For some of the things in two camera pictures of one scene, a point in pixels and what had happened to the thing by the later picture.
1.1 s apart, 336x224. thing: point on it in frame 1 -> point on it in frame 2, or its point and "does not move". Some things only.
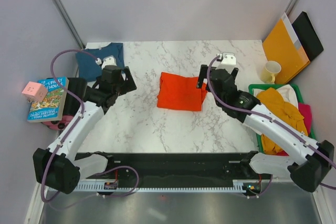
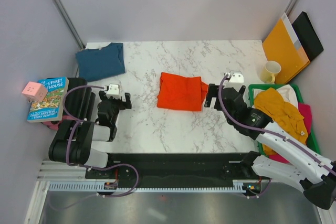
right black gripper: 201,76 -> 212,91
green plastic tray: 252,86 does not move
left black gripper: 129,85 -> 124,105
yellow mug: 268,74 does not move
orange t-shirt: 178,92 does not move
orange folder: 282,45 does not move
